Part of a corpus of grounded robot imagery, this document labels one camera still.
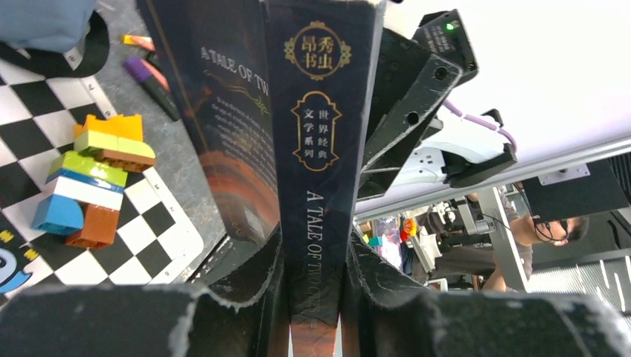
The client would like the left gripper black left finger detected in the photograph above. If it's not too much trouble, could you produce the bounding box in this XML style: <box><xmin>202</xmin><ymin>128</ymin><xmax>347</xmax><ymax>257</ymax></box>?
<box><xmin>1</xmin><ymin>230</ymin><xmax>284</xmax><ymax>356</ymax></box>

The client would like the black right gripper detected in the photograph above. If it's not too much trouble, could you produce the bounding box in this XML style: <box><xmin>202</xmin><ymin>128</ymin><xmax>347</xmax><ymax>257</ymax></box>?
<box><xmin>359</xmin><ymin>9</ymin><xmax>479</xmax><ymax>200</ymax></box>

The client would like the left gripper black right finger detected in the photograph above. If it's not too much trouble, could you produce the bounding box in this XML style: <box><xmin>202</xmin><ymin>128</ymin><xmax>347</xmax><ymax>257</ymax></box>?
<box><xmin>341</xmin><ymin>234</ymin><xmax>630</xmax><ymax>356</ymax></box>

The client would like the dark Tale of Two Cities book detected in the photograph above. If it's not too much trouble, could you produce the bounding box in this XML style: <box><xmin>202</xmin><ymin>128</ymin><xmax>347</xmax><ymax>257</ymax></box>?
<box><xmin>138</xmin><ymin>1</ymin><xmax>385</xmax><ymax>356</ymax></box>

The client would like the blue grey backpack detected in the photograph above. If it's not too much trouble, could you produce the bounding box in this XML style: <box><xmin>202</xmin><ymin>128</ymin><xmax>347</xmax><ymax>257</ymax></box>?
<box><xmin>1</xmin><ymin>1</ymin><xmax>110</xmax><ymax>78</ymax></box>

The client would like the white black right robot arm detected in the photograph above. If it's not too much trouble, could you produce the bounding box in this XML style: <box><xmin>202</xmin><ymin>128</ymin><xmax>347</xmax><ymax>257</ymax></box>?
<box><xmin>357</xmin><ymin>10</ymin><xmax>517</xmax><ymax>201</ymax></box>

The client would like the person with headset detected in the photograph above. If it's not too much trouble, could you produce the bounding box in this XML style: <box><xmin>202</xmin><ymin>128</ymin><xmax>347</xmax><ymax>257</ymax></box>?
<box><xmin>429</xmin><ymin>184</ymin><xmax>591</xmax><ymax>292</ymax></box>

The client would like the multicolour toy brick stack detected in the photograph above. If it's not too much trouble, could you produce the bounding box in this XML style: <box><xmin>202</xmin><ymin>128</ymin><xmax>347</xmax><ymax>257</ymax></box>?
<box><xmin>31</xmin><ymin>115</ymin><xmax>156</xmax><ymax>249</ymax></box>

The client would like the blue owl toy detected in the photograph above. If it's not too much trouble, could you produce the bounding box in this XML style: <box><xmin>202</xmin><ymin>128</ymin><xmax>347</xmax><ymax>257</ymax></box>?
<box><xmin>1</xmin><ymin>228</ymin><xmax>42</xmax><ymax>295</ymax></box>

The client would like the purple highlighter marker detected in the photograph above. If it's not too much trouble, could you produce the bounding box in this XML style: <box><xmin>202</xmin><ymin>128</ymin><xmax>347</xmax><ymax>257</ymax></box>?
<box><xmin>123</xmin><ymin>57</ymin><xmax>180</xmax><ymax>121</ymax></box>

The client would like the orange yellow marker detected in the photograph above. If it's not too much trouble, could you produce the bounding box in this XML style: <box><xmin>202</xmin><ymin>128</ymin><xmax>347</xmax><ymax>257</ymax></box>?
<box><xmin>121</xmin><ymin>34</ymin><xmax>155</xmax><ymax>51</ymax></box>

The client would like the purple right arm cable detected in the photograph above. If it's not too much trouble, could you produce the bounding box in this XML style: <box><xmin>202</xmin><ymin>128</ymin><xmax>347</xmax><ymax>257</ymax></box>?
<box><xmin>442</xmin><ymin>98</ymin><xmax>519</xmax><ymax>154</ymax></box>

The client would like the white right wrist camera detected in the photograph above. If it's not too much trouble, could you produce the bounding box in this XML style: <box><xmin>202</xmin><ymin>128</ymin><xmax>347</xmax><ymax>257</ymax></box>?
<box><xmin>393</xmin><ymin>139</ymin><xmax>517</xmax><ymax>188</ymax></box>

